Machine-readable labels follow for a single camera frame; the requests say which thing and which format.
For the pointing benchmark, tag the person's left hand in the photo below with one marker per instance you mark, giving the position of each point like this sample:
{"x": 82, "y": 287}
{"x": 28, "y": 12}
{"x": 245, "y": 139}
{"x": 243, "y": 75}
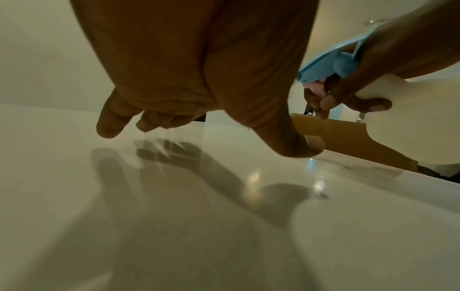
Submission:
{"x": 187, "y": 56}

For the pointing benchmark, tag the person's right hand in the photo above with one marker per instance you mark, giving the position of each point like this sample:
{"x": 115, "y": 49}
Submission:
{"x": 395, "y": 48}

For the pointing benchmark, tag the white spray bottle blue trigger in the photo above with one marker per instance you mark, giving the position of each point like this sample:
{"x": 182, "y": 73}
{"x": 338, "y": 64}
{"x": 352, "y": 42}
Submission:
{"x": 413, "y": 122}

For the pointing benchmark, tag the brown wooden chair back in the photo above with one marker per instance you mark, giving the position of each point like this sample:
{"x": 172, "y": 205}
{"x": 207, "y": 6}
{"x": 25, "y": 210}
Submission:
{"x": 345, "y": 136}

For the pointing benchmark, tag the dark object behind table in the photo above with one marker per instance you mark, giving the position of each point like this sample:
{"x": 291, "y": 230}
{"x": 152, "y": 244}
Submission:
{"x": 440, "y": 172}

